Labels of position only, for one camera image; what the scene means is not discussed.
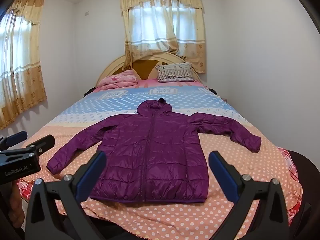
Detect red checkered bed sheet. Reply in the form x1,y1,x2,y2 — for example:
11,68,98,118
16,147,304,220

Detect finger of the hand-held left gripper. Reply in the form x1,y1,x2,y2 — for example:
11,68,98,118
26,134,55,155
0,131,28,153

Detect person's left hand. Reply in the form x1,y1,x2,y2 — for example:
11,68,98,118
10,180,26,228

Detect black object beside bed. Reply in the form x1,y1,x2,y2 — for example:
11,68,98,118
206,87,222,98

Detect bed with polka dot bedspread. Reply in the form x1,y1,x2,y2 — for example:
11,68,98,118
16,79,304,240

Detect purple puffer jacket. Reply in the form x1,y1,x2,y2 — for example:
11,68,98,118
47,99,262,203

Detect dark round object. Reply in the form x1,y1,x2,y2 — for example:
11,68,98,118
286,150,320,240

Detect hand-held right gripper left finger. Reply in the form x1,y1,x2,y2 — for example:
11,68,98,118
24,150,110,240

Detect cream wooden headboard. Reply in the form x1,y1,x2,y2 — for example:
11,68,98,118
96,52,202,87

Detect narrow beige floral curtain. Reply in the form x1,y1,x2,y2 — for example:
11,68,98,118
120,0,207,74

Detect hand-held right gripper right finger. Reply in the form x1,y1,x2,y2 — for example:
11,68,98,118
209,151,297,240

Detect wide beige floral curtain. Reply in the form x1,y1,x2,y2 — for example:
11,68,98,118
0,0,48,130

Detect pink folded blanket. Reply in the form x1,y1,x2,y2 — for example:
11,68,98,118
96,70,139,90

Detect striped pillow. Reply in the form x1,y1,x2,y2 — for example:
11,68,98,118
155,62,196,82

